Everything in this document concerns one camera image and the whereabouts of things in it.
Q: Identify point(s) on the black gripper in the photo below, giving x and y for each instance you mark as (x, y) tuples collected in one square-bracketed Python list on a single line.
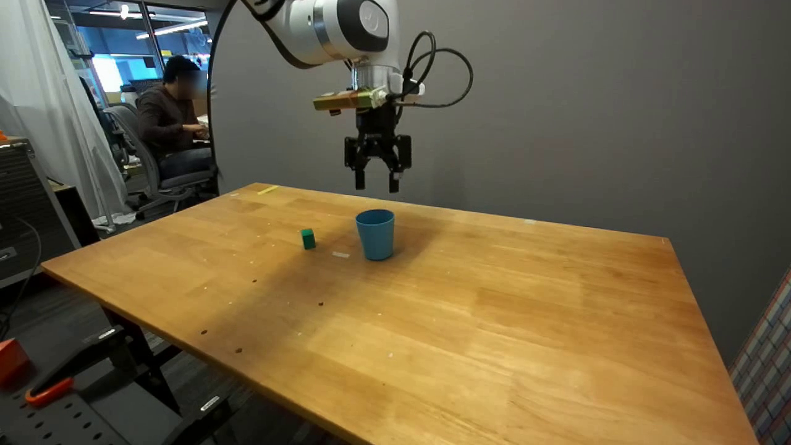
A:
[(377, 132)]

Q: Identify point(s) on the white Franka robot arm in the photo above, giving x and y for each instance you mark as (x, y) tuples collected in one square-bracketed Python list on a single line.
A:
[(330, 28)]

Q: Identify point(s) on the blue cup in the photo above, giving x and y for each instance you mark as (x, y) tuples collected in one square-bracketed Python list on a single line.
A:
[(377, 235)]

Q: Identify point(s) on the green block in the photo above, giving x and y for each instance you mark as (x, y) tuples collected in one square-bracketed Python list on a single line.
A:
[(307, 239)]

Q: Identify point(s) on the yellow tape strip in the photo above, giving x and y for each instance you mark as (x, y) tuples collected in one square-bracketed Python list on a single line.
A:
[(268, 192)]

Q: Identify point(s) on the seated person dark hair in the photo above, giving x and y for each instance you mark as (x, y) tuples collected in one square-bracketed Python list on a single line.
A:
[(168, 124)]

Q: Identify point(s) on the grey office chair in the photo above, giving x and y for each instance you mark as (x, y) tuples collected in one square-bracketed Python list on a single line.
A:
[(137, 156)]

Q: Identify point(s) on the white curtain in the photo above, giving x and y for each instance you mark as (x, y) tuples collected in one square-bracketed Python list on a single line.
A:
[(49, 99)]

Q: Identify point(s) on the black cabinet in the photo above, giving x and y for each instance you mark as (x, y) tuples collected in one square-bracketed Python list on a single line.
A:
[(24, 214)]

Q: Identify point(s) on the orange box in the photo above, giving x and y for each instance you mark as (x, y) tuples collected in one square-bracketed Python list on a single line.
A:
[(10, 359)]

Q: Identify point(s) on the plaid cloth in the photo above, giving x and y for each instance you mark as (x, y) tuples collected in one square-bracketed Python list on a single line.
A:
[(766, 373)]

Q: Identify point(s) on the wrist camera mount plate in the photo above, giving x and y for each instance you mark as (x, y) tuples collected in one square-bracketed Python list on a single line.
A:
[(349, 99)]

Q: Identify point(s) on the black table leg frame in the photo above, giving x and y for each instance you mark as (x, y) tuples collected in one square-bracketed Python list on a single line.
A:
[(137, 355)]

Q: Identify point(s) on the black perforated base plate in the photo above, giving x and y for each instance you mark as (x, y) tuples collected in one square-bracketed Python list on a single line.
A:
[(57, 422)]

